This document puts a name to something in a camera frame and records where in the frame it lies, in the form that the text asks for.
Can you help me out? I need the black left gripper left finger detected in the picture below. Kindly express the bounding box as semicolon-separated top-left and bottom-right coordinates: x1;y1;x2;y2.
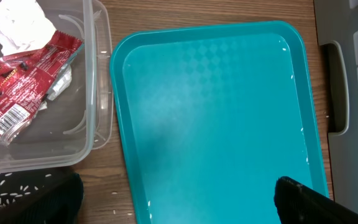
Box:
0;172;84;224

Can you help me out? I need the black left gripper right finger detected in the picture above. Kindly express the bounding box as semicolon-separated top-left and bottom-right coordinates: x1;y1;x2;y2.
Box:
273;176;358;224

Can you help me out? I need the red snack wrapper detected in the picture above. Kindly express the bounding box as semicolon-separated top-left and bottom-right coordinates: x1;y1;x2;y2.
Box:
0;31;83;145

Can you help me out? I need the white napkin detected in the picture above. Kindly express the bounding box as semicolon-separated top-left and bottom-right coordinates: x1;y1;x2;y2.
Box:
0;0;73;102

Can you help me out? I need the black waste tray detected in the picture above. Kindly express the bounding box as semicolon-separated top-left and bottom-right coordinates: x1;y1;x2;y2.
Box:
0;167;84;224

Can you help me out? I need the grey dishwasher rack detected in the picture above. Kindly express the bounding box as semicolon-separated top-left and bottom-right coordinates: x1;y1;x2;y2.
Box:
314;0;358;213

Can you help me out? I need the spilled white rice pile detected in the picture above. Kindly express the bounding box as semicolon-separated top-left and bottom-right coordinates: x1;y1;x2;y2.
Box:
0;171;56;209

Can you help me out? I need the clear plastic bin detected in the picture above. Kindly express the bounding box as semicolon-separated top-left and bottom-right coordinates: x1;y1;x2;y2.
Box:
0;0;114;173

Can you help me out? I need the teal serving tray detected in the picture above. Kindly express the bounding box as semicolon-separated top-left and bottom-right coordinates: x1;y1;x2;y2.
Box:
110;21;329;223

